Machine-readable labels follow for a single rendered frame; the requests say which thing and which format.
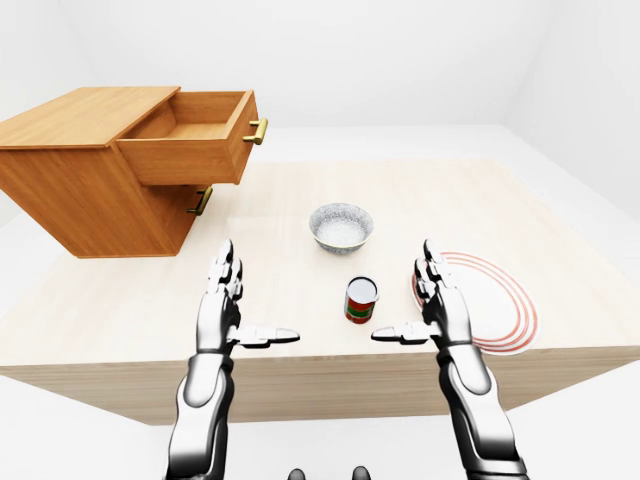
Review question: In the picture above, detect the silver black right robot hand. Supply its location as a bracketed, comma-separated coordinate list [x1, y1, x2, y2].
[370, 238, 474, 355]

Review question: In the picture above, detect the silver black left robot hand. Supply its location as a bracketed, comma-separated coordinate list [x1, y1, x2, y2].
[193, 238, 302, 357]

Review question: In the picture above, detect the closed wooden drawer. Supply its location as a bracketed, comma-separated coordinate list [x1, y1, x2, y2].
[142, 183, 215, 257]

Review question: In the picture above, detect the open wooden drawer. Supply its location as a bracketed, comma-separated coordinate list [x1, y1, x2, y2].
[115, 89, 260, 187]

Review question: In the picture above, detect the wooden cabinet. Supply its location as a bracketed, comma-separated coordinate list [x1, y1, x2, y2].
[0, 86, 215, 260]

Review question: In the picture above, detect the white plate with red rings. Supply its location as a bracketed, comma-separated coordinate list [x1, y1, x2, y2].
[409, 251, 541, 356]

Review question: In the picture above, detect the red and green tin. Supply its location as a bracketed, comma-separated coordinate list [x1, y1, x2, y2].
[343, 277, 380, 326]

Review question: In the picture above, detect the grey patterned bowl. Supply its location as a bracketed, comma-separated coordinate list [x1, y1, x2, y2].
[308, 202, 376, 257]

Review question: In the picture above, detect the brass handle of closed drawer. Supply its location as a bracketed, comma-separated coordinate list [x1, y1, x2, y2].
[186, 186, 214, 217]

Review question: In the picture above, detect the brass handle of open drawer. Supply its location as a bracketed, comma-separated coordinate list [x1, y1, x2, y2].
[242, 117, 269, 146]

